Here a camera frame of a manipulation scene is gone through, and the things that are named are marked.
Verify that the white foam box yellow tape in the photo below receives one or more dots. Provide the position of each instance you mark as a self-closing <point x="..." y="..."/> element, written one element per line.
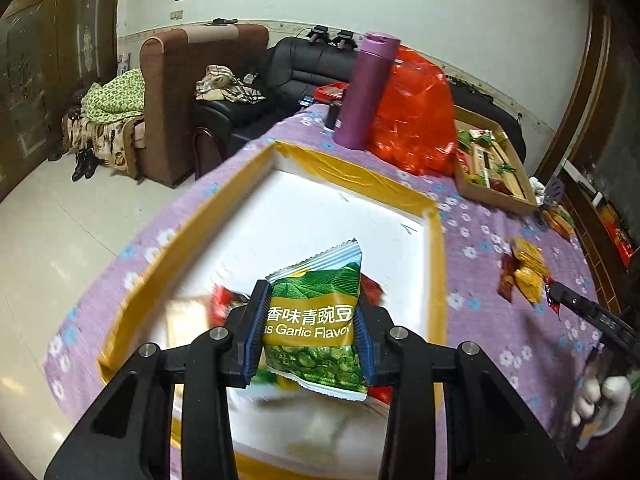
<point x="310" y="210"/>

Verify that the dark wooden cabinet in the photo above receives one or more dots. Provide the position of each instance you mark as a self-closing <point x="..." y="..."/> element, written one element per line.
<point x="45" y="70"/>

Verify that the cardboard tray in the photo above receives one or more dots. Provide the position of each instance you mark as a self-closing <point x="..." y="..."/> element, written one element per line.
<point x="500" y="195"/>

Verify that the black boots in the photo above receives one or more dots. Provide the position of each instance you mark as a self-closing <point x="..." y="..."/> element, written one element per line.
<point x="84" y="165"/>

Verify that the pile of assorted snack packets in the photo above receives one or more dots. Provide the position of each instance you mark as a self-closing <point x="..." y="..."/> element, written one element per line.
<point x="487" y="160"/>

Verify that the small red snack packet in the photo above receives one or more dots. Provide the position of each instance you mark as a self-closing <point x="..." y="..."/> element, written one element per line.
<point x="550" y="297"/>

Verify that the small black box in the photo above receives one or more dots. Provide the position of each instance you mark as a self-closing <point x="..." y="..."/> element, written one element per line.
<point x="333" y="116"/>

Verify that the wooden door frame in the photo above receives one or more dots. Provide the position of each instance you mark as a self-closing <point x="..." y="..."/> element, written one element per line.
<point x="595" y="85"/>

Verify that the black device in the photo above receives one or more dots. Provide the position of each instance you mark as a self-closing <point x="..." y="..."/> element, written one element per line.
<point x="318" y="35"/>
<point x="345" y="40"/>

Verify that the beige patterned blanket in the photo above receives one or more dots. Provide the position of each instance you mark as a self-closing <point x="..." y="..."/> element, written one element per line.
<point x="107" y="142"/>

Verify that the person's right hand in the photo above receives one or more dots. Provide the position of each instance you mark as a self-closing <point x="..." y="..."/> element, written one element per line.
<point x="607" y="395"/>

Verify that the black leather sofa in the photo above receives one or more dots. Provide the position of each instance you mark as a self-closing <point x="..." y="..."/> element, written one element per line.
<point x="300" y="67"/>

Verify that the brown armchair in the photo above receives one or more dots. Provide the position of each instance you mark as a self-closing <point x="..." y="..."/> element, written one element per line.
<point x="170" y="105"/>

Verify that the yellow snack packet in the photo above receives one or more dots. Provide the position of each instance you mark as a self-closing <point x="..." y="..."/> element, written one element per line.
<point x="529" y="252"/>
<point x="530" y="282"/>

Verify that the red plastic bag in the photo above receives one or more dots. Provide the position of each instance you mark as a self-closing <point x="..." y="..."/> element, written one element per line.
<point x="415" y="115"/>

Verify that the purple plastic object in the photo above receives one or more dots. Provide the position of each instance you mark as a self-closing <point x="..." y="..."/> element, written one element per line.
<point x="556" y="189"/>

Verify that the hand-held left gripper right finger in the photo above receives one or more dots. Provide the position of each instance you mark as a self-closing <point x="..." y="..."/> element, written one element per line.
<point x="364" y="340"/>

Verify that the green pea snack packet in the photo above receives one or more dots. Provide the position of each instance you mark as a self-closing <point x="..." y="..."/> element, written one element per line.
<point x="310" y="305"/>

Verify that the red box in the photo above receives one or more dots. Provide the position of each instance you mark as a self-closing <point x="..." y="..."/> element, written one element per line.
<point x="332" y="91"/>

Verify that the purple thermos bottle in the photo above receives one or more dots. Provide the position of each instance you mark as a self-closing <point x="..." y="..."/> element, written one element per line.
<point x="365" y="90"/>

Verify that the plaid cloth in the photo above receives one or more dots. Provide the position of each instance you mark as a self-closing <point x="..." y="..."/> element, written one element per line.
<point x="225" y="85"/>

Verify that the purple floral tablecloth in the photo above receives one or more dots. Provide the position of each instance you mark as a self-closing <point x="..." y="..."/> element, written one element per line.
<point x="475" y="245"/>

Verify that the green patterned blanket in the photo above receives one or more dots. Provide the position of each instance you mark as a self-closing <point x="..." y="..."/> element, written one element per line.
<point x="115" y="95"/>

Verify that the dark red snack packet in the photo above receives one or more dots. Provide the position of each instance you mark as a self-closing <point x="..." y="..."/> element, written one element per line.
<point x="507" y="280"/>

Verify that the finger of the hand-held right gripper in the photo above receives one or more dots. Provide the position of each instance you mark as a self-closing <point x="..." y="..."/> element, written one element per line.
<point x="575" y="302"/>

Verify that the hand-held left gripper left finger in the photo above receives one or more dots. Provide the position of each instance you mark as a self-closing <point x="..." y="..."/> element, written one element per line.
<point x="254" y="332"/>

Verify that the orange snack packet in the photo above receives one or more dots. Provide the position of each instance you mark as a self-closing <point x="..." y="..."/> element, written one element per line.
<point x="559" y="222"/>

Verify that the red package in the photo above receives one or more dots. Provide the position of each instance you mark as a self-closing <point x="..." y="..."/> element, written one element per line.
<point x="622" y="237"/>

